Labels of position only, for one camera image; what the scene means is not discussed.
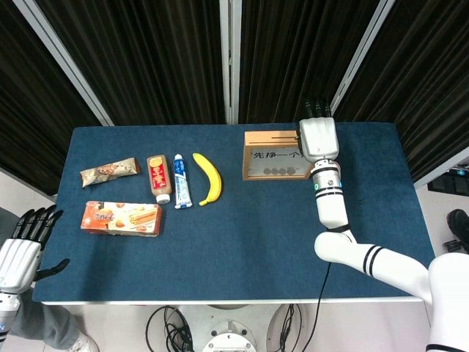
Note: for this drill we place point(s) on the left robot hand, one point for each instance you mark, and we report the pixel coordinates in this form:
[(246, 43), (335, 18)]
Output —
[(16, 262)]

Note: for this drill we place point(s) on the white shoe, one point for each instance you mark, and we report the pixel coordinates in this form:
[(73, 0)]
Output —
[(84, 344)]

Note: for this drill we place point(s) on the blue felt table mat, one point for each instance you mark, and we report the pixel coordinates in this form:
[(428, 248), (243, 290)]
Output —
[(234, 264)]

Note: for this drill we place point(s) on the black shoe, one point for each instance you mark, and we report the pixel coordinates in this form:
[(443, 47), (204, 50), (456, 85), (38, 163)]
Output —
[(459, 227)]

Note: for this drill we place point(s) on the white blue toothpaste tube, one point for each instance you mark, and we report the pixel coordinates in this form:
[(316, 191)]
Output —
[(182, 183)]

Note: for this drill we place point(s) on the orange egg roll box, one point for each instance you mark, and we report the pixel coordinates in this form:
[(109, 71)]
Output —
[(121, 218)]

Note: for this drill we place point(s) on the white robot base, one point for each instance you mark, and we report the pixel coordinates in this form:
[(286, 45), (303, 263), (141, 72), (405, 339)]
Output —
[(229, 330)]

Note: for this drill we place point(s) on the grey partition frame post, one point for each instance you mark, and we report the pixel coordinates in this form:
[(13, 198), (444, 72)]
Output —
[(62, 58), (357, 58), (230, 58)]

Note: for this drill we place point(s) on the brown sauce bottle red label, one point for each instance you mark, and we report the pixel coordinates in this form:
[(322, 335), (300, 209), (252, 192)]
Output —
[(159, 177)]

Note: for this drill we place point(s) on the yellow banana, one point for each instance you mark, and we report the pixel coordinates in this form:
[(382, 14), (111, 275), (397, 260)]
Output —
[(213, 179)]

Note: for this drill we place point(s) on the black pleated curtain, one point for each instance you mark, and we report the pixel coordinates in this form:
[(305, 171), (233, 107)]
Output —
[(146, 58), (432, 80), (293, 58), (29, 121)]

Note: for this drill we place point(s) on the wooden coin box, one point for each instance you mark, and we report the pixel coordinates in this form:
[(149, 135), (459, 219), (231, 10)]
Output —
[(271, 138)]

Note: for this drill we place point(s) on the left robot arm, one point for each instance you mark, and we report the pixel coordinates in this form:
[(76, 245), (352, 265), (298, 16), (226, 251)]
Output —
[(7, 311)]

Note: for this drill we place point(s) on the grey trouser leg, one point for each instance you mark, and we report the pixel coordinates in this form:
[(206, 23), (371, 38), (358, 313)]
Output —
[(44, 319)]

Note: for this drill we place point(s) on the brown snack bag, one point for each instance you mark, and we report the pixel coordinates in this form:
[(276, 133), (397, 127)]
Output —
[(108, 171)]

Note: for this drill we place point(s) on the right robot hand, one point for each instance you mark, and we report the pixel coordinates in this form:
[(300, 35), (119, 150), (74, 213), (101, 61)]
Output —
[(318, 139)]

